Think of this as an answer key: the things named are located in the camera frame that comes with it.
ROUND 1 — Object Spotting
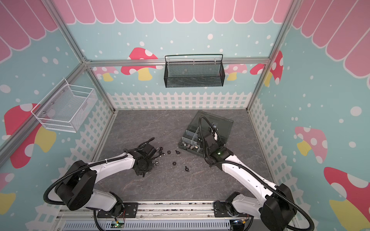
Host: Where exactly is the green compartment organizer box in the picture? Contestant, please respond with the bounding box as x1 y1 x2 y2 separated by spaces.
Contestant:
178 110 233 157

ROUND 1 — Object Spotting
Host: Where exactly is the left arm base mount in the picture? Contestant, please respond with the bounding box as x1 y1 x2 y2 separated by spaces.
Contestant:
97 202 139 218

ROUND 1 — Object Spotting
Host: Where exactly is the aluminium rail frame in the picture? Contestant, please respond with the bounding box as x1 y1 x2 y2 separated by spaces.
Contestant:
52 200 267 231

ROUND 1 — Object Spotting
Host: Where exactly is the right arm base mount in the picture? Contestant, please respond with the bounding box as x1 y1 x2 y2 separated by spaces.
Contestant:
213 201 251 218

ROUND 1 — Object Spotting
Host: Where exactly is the black wire mesh basket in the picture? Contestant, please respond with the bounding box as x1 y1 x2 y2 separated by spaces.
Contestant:
164 54 225 88

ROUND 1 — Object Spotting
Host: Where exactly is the white wire mesh basket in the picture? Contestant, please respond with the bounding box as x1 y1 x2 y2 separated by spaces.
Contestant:
31 79 98 133

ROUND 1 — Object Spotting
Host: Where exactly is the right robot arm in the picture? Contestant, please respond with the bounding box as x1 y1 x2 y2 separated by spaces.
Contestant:
198 116 315 231

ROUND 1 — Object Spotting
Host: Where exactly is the silver wing nut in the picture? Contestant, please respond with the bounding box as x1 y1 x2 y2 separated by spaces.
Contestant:
186 144 198 150

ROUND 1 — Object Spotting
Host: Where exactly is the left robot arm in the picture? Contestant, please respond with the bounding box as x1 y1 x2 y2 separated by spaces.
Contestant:
43 138 157 217

